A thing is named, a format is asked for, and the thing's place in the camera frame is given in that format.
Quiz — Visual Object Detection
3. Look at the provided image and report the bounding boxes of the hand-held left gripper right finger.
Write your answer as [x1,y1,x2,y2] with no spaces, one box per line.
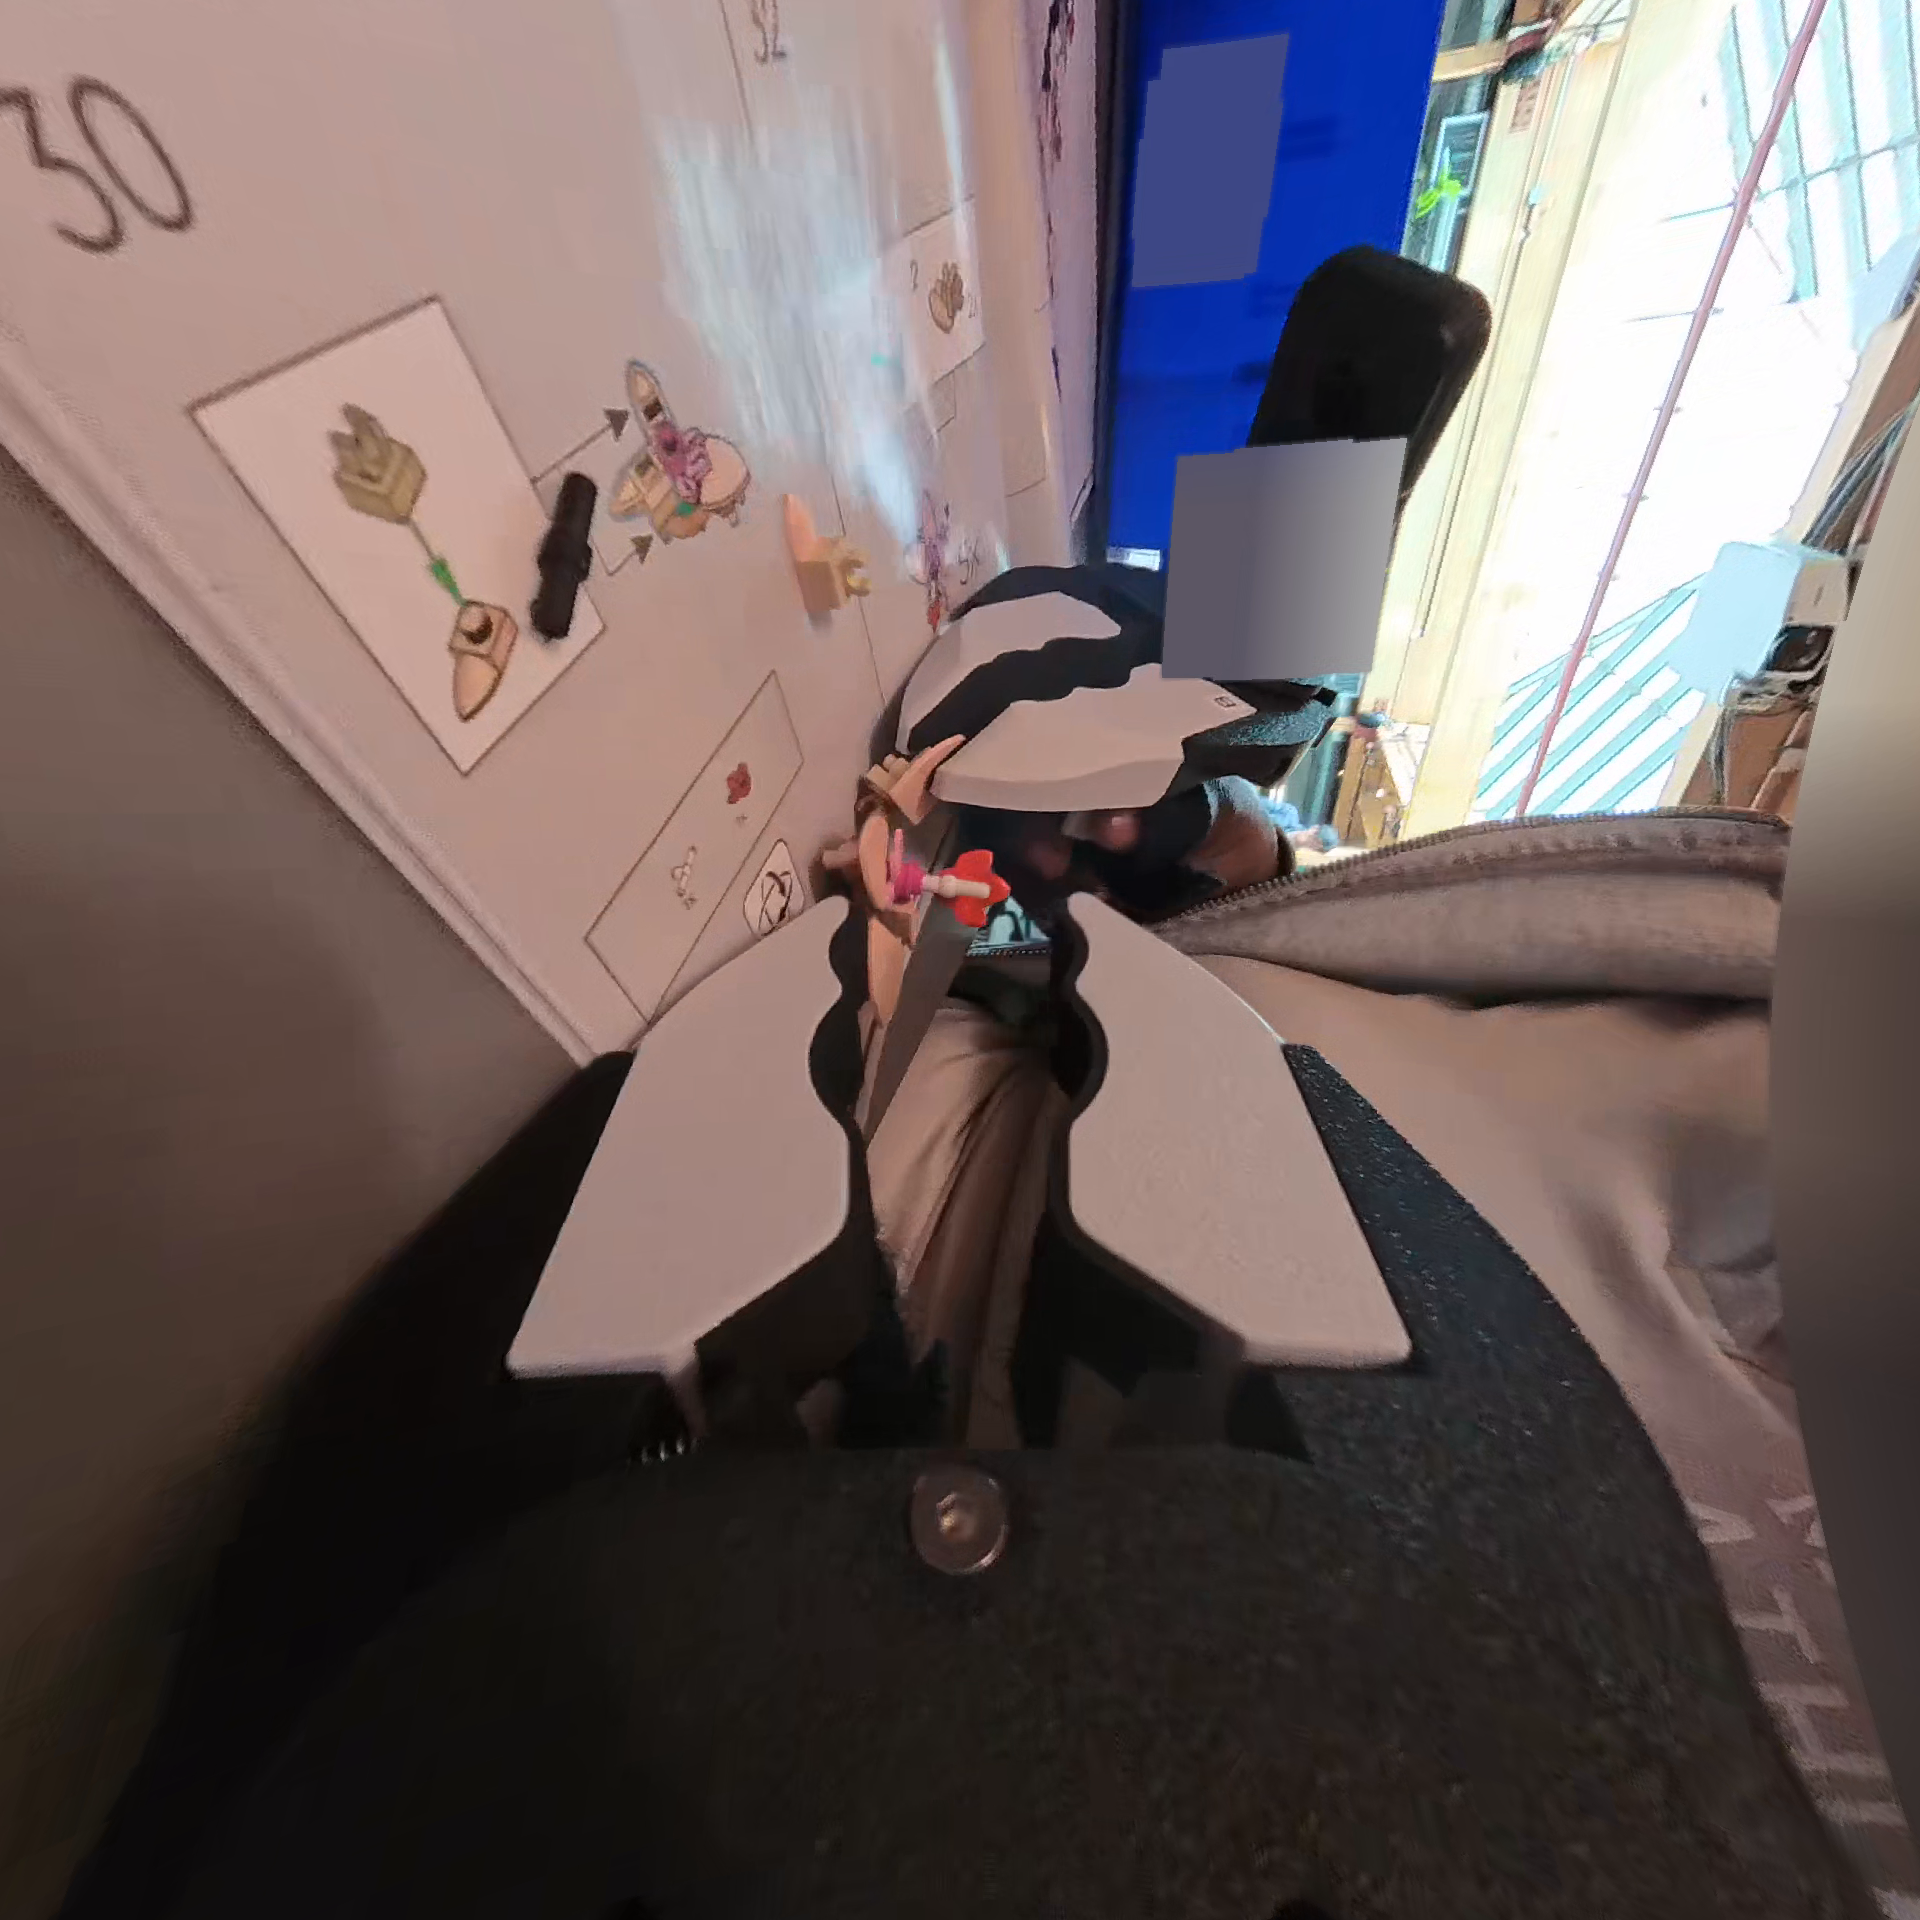
[1041,892,1414,1373]

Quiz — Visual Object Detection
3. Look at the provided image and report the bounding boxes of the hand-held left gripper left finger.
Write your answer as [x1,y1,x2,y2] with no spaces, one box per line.
[508,896,887,1404]

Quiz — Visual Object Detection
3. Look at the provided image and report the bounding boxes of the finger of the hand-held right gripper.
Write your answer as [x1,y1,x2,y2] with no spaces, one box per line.
[929,661,1261,817]
[884,570,1164,758]

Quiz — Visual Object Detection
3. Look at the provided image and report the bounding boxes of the tan brick model red flower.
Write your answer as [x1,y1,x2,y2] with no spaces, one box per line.
[816,731,1011,962]

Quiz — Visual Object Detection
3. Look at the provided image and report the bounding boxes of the small tan brick piece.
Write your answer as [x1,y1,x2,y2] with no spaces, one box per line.
[784,496,876,617]

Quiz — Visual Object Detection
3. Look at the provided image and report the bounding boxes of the person's right forearm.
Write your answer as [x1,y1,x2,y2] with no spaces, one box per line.
[1153,809,1793,1009]

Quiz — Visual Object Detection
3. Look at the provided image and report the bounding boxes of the grey desk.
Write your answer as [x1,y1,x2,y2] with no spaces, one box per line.
[0,336,632,1920]

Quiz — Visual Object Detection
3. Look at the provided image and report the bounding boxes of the person's right hand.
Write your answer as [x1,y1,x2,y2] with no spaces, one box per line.
[1035,779,1297,916]

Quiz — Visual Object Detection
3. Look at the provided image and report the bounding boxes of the large blue plastic bin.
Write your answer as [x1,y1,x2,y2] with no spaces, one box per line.
[1102,0,1449,570]

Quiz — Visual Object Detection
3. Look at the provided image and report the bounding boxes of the person's beige trousers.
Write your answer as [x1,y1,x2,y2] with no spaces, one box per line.
[877,1019,1075,1449]

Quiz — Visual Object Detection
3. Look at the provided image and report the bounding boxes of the person's grey hoodie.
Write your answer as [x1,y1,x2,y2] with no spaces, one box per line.
[871,930,1892,1920]

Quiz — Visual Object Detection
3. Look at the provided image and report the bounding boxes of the red pole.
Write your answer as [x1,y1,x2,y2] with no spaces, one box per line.
[1516,0,1835,819]

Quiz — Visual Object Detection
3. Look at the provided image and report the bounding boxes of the green striped panel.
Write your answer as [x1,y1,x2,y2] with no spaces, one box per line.
[1477,584,1705,819]

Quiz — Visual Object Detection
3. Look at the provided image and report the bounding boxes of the small black brick piece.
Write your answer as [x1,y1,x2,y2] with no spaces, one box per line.
[528,472,601,641]

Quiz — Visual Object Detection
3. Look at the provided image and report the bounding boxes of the white box device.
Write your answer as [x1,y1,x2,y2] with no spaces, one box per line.
[1679,540,1849,696]

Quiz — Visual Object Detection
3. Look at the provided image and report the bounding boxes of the building instruction booklet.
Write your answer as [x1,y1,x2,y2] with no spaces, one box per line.
[0,0,1113,1058]

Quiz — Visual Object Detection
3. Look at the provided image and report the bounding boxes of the wooden shelf frame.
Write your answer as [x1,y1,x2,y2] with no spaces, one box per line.
[1334,0,1665,841]

